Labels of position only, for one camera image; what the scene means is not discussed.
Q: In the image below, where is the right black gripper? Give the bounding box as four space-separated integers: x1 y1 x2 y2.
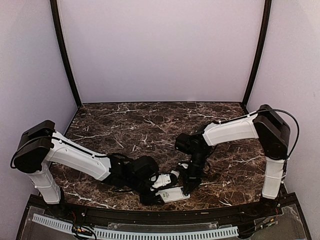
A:
178 148 210 195

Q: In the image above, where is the white remote control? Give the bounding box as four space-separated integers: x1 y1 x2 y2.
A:
155 186 190 204

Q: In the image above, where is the white battery cover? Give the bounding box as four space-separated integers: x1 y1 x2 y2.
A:
170 170 180 178

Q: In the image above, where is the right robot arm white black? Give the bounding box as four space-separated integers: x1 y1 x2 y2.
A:
174 104 300 217

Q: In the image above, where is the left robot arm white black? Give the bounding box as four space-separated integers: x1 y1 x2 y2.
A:
10 120 164 218

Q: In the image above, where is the clear acrylic plate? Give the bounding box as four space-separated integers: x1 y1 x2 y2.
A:
106 222 218 233

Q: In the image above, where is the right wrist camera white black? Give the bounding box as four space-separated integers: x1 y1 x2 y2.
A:
177 162 189 169

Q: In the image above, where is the white slotted cable duct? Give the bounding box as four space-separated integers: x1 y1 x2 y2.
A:
32 213 239 240

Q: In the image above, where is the black front rail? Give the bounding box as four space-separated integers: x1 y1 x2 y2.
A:
24 193 301 227

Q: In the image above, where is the left black frame post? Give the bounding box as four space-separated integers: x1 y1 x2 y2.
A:
49 0 82 108

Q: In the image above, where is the black frame post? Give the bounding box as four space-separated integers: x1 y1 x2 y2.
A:
49 0 82 108
240 0 272 113

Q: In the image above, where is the right black frame post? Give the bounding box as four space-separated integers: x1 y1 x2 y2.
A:
240 0 272 113

